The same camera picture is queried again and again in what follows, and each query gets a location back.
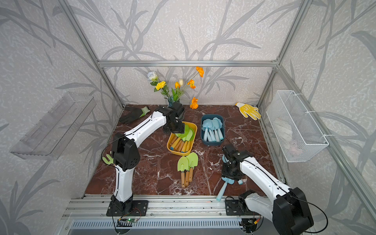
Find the glass flower vase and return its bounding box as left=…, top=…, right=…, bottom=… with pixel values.
left=167, top=99, right=180, bottom=107

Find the yellow dotted work glove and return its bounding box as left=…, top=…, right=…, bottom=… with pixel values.
left=236, top=102, right=261, bottom=120

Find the white wire mesh basket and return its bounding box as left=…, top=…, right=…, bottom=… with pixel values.
left=266, top=90, right=329, bottom=163

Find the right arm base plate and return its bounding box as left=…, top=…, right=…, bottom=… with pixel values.
left=225, top=196, right=250, bottom=216

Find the blue plastic shovel front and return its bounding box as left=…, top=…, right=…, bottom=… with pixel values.
left=216, top=177, right=235, bottom=201

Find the dark teal storage box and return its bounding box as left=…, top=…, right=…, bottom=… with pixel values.
left=200, top=114, right=225, bottom=146

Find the clear plastic wall shelf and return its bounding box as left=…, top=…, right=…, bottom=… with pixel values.
left=10, top=92, right=97, bottom=161

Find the yellow storage box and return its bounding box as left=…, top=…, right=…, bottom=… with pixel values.
left=166, top=121, right=197, bottom=156

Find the light green square shovel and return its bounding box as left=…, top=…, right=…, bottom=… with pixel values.
left=170, top=124, right=190, bottom=150

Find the green pointed shovel yellow handle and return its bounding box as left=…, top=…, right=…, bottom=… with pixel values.
left=181, top=128, right=194, bottom=152

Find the aluminium frame rail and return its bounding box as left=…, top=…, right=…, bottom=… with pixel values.
left=61, top=195, right=309, bottom=219

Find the green rake wooden handle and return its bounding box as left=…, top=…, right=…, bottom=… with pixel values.
left=102, top=154, right=114, bottom=165

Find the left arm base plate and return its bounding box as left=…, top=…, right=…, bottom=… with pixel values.
left=106, top=200, right=149, bottom=217

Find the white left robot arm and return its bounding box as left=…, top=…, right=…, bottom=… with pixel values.
left=113, top=102, right=185, bottom=203

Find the artificial flower bouquet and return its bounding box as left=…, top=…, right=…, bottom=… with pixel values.
left=147, top=67, right=205, bottom=101

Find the black green work glove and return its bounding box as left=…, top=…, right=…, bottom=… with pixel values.
left=119, top=106, right=150, bottom=124

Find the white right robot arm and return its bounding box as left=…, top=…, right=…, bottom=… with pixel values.
left=222, top=144, right=314, bottom=235

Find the blue shovel pair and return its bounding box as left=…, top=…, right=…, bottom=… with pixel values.
left=202, top=119, right=212, bottom=142

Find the light green shovel wooden handle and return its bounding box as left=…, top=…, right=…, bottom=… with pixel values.
left=177, top=156, right=189, bottom=189

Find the blue plastic shovel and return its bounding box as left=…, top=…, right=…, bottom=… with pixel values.
left=212, top=117, right=224, bottom=142
left=216, top=177, right=235, bottom=201

